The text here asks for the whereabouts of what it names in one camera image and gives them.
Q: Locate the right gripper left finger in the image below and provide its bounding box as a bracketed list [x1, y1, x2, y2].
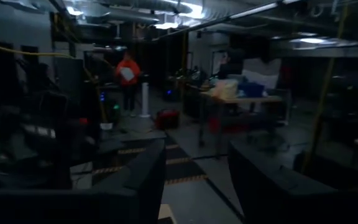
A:
[0, 138, 168, 224]

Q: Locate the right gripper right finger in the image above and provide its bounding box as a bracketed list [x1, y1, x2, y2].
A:
[227, 139, 358, 224]

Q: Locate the red box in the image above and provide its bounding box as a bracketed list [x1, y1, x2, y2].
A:
[155, 108, 181, 131]

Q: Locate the red crate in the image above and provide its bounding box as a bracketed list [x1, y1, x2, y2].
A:
[208, 115, 251, 134]

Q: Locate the white tower appliance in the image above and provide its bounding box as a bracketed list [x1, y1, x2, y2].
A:
[139, 82, 152, 118]

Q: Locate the wooden background table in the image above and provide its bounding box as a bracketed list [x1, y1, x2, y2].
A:
[197, 91, 284, 156]

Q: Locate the person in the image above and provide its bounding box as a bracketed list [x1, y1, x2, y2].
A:
[216, 49, 245, 80]
[115, 51, 142, 118]

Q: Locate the blue storage bin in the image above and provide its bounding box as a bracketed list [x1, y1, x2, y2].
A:
[239, 82, 265, 98]

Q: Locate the white paper sheet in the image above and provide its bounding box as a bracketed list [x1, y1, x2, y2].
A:
[119, 67, 135, 82]

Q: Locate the pale plastic bag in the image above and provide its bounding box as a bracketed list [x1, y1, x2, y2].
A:
[209, 79, 239, 100]

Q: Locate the yellow hanging cable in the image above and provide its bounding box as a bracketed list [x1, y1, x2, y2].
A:
[301, 0, 349, 174]

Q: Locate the yellow slack cable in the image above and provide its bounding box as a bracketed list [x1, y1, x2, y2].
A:
[0, 39, 108, 124]

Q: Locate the grey ceiling duct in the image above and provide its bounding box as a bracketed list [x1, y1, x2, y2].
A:
[94, 0, 195, 16]

